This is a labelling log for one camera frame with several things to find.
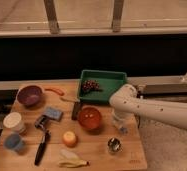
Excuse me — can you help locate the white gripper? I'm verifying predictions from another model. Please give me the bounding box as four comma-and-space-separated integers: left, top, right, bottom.
112, 110, 130, 128

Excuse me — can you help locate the light blue towel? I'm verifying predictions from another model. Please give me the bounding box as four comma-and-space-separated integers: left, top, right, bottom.
116, 125, 128, 134

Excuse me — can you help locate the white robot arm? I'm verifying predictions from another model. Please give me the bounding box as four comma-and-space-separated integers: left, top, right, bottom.
109, 71, 187, 131

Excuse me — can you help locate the small metal cup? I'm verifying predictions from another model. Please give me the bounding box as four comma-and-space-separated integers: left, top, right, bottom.
107, 137, 121, 154

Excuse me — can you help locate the red orange bowl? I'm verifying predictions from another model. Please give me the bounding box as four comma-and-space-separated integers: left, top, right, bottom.
77, 107, 102, 131

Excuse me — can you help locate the green plastic tray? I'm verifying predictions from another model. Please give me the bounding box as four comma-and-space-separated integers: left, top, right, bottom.
77, 70, 127, 104

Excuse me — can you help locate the dark rectangular block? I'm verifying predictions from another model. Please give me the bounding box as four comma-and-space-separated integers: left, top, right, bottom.
71, 102, 83, 120

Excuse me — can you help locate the dark grape bunch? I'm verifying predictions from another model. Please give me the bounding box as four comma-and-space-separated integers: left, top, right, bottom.
82, 80, 99, 93

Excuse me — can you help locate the orange yellow apple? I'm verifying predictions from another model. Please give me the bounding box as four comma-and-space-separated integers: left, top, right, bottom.
62, 131, 77, 147

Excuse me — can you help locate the yellow banana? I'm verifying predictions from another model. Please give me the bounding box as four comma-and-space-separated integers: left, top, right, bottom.
58, 149, 89, 168

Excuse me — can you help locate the blue sponge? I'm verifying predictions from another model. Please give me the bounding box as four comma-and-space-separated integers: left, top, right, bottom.
43, 107, 63, 121

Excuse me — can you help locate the orange carrot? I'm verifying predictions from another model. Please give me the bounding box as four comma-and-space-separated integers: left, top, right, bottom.
45, 88, 64, 96

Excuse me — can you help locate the black metal can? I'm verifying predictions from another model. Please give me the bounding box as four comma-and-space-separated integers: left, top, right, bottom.
35, 115, 49, 131

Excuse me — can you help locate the purple bowl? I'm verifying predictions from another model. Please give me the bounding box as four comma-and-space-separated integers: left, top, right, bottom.
17, 85, 43, 107

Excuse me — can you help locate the white cup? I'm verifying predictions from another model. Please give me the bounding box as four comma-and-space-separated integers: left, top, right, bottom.
3, 112, 26, 133

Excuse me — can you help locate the blue cup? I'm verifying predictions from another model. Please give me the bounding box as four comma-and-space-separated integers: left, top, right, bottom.
4, 133, 24, 152

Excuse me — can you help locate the black handled knife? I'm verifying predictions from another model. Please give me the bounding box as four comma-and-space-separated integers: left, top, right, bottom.
34, 131, 50, 166

